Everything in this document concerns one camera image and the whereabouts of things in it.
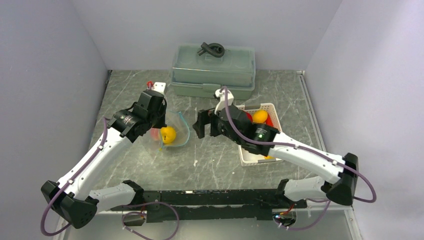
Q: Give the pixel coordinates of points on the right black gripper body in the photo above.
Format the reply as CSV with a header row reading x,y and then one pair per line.
x,y
217,128

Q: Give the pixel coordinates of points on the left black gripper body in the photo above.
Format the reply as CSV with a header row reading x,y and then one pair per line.
x,y
158,119

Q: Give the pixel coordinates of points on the pink peach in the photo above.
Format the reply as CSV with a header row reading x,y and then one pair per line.
x,y
155,135

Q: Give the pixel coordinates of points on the clear zip top bag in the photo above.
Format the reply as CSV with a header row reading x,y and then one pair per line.
x,y
177,121

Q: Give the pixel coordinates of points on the yellow apple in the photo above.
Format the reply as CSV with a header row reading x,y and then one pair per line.
x,y
168,135

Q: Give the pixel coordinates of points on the white perforated plastic basket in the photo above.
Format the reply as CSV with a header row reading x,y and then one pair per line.
x,y
248,159

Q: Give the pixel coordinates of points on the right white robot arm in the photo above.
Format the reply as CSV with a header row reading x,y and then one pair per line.
x,y
336,176

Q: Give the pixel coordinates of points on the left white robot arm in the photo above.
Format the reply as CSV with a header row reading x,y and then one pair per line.
x,y
73,196

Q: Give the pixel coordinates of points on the red bell pepper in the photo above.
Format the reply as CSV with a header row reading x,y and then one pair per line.
x,y
249,116

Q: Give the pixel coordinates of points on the yellow lemon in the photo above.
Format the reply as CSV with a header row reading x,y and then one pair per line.
x,y
260,117

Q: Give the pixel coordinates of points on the green plastic storage box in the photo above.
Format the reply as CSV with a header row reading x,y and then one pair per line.
x,y
195,75

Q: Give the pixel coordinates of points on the red orange carrot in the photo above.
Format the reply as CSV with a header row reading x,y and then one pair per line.
x,y
269,121

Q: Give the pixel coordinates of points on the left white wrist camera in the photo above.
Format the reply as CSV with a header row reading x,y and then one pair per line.
x,y
157,86

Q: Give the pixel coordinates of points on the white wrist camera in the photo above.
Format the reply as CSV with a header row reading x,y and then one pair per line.
x,y
225,99
157,86

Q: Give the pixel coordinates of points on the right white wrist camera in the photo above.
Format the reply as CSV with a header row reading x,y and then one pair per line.
x,y
225,99

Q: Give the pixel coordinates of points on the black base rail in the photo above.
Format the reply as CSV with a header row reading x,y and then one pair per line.
x,y
259,204

